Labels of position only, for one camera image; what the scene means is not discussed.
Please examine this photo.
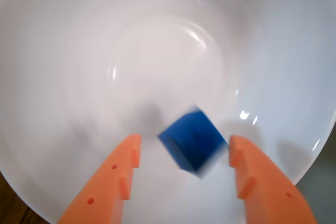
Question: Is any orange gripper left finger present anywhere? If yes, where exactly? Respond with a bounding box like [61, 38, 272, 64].
[56, 133, 143, 224]

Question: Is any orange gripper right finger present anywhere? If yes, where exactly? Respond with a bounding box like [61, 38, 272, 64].
[228, 134, 319, 224]

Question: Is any blue cube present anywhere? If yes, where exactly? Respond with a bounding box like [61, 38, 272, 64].
[156, 104, 229, 180]

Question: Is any white bowl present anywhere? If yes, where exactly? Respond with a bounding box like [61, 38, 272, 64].
[0, 0, 336, 224]

